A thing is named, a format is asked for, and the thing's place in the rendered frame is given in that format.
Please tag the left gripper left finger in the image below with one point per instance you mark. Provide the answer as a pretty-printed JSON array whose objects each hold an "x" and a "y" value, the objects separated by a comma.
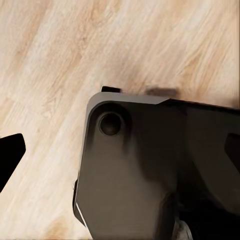
[{"x": 12, "y": 150}]

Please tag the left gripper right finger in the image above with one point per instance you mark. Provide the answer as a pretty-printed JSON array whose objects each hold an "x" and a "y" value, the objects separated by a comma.
[{"x": 232, "y": 149}]

